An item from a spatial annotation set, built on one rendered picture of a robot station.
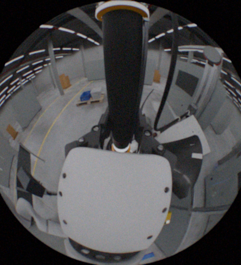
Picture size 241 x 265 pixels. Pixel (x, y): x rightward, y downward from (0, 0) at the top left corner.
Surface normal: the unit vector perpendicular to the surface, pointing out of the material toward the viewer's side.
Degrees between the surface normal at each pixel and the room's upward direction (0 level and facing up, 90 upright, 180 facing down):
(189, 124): 50
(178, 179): 36
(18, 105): 90
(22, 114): 90
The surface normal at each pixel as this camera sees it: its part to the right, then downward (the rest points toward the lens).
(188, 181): -0.44, -0.79
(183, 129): -0.77, -0.46
